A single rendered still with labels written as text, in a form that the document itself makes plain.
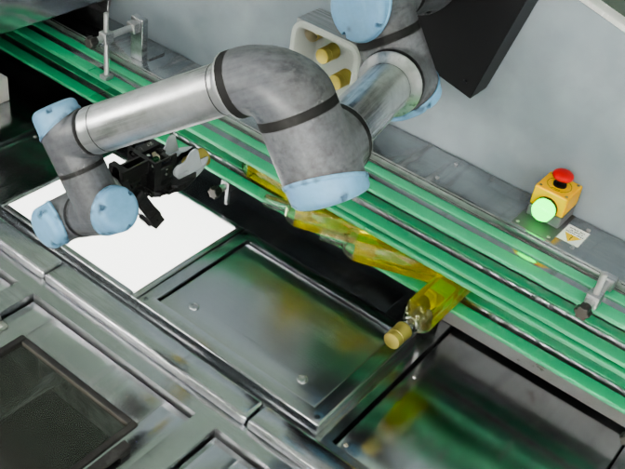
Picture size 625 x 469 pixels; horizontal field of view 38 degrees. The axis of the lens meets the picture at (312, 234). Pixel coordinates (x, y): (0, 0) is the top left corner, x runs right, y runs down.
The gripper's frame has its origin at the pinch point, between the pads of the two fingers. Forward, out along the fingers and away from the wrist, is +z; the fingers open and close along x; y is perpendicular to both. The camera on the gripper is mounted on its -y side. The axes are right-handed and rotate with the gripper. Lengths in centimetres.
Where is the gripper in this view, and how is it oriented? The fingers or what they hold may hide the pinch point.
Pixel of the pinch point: (194, 158)
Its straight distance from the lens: 175.6
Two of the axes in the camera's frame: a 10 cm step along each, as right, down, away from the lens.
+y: 1.4, -7.6, -6.4
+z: 6.2, -4.3, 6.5
